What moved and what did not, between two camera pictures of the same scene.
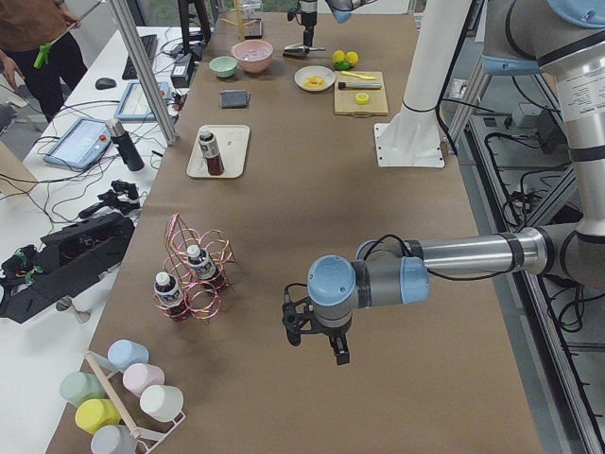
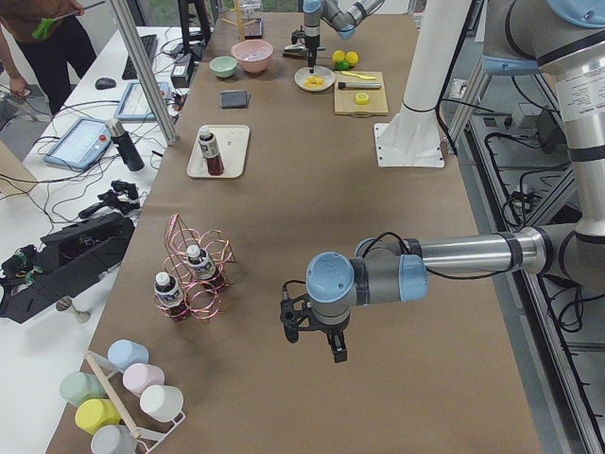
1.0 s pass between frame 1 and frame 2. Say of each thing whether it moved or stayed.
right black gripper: moved
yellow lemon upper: stayed
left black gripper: stayed
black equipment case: stayed
